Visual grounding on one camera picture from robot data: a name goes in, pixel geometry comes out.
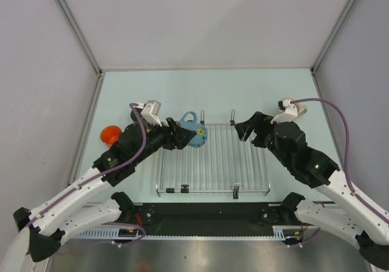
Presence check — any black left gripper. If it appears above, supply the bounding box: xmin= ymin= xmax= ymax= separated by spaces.
xmin=131 ymin=116 xmax=195 ymax=165

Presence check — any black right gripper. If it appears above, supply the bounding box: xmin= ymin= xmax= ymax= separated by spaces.
xmin=234 ymin=110 xmax=291 ymax=167

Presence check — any blue mug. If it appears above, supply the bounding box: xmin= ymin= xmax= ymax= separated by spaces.
xmin=177 ymin=111 xmax=208 ymax=148

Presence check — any cream floral mug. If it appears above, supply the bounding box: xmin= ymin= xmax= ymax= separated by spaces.
xmin=278 ymin=98 xmax=308 ymax=123

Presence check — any dark green mug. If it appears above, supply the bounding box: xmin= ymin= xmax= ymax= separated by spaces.
xmin=130 ymin=108 xmax=141 ymax=123

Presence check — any orange mug black handle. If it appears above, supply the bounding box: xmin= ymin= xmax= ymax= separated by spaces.
xmin=100 ymin=125 xmax=122 ymax=147

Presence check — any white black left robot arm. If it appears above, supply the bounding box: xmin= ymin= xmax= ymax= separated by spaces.
xmin=13 ymin=118 xmax=196 ymax=262

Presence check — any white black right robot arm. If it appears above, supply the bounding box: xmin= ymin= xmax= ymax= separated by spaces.
xmin=235 ymin=112 xmax=388 ymax=270

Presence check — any black front rack knob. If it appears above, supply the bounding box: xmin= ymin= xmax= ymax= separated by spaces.
xmin=180 ymin=185 xmax=189 ymax=194

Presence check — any black front rack hook clip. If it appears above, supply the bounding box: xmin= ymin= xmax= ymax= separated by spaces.
xmin=232 ymin=183 xmax=242 ymax=200

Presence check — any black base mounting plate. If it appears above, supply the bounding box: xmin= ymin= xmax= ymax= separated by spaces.
xmin=117 ymin=202 xmax=309 ymax=234

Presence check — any metal wire dish rack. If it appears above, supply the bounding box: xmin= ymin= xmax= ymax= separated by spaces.
xmin=156 ymin=123 xmax=270 ymax=198

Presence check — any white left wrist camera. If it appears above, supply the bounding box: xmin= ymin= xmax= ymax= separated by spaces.
xmin=141 ymin=100 xmax=162 ymax=126

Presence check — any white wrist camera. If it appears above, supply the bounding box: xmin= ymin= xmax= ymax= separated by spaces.
xmin=270 ymin=99 xmax=300 ymax=124
xmin=141 ymin=100 xmax=162 ymax=126

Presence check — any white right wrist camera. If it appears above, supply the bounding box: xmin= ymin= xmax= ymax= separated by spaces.
xmin=270 ymin=99 xmax=300 ymax=124

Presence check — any white slotted cable duct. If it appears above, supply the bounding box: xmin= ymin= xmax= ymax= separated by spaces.
xmin=72 ymin=226 xmax=302 ymax=242

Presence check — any aluminium frame post left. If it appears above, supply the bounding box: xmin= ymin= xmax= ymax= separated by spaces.
xmin=44 ymin=0 xmax=103 ymax=75

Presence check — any aluminium frame post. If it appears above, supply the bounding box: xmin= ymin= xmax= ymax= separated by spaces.
xmin=310 ymin=0 xmax=368 ymax=74
xmin=44 ymin=0 xmax=103 ymax=75

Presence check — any aluminium frame post right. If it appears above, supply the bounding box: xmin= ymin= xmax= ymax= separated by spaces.
xmin=310 ymin=0 xmax=368 ymax=74

